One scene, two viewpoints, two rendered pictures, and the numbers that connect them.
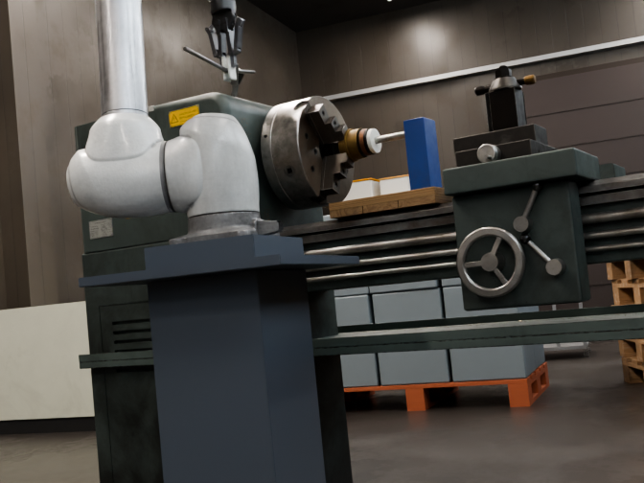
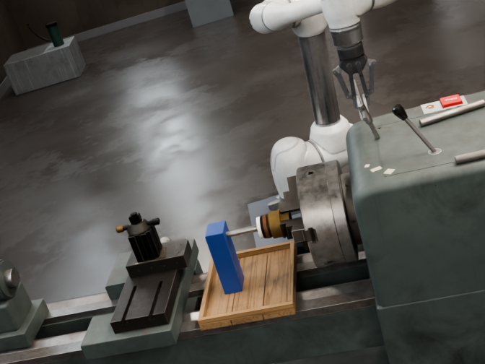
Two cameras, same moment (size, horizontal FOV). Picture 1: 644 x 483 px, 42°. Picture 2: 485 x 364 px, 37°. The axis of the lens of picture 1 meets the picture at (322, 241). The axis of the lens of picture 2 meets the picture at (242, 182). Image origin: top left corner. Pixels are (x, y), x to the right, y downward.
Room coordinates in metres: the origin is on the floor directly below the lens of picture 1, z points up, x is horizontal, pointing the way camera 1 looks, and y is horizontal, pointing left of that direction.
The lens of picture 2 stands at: (4.16, -0.81, 2.17)
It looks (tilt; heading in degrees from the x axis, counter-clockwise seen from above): 25 degrees down; 161
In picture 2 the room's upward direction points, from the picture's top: 17 degrees counter-clockwise
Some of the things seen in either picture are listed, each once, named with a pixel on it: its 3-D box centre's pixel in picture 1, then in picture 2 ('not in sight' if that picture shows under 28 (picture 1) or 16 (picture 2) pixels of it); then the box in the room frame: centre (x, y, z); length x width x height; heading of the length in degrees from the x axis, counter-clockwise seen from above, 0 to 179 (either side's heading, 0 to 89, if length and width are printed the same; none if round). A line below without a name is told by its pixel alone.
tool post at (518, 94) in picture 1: (506, 112); (145, 242); (2.01, -0.48, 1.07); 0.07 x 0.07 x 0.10; 59
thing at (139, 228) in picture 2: (504, 85); (138, 225); (2.01, -0.48, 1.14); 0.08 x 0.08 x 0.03
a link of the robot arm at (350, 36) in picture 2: not in sight; (346, 34); (2.38, 0.22, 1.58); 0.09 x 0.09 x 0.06
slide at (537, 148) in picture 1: (521, 163); (152, 282); (2.06, -0.52, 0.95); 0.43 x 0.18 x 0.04; 149
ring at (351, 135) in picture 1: (357, 144); (276, 224); (2.31, -0.13, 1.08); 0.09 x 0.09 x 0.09; 59
